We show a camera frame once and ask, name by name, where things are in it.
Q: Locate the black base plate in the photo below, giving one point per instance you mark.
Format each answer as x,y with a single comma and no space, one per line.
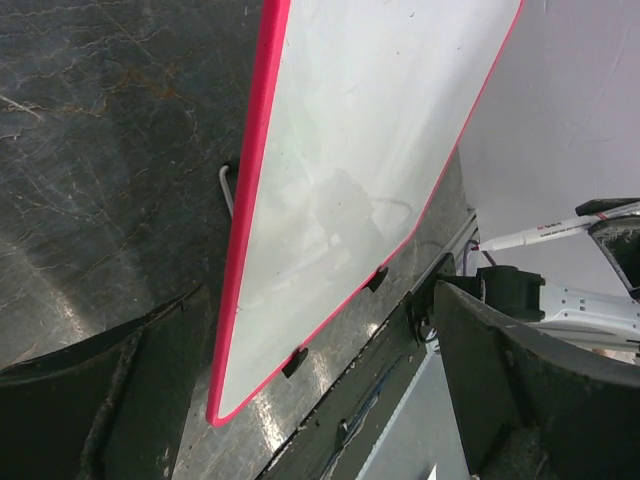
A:
335,439

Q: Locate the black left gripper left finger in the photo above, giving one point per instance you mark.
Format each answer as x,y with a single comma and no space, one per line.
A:
112,406

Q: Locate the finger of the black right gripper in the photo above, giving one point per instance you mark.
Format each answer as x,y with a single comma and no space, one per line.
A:
618,240
594,206

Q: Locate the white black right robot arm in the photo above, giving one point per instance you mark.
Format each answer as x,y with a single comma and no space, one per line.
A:
588,319

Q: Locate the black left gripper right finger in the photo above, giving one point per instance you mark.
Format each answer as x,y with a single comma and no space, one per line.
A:
528,405

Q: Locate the white marker purple cap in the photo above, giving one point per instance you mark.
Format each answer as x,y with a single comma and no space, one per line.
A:
556,230

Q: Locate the pink framed whiteboard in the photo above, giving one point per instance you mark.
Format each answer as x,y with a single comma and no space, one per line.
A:
355,110

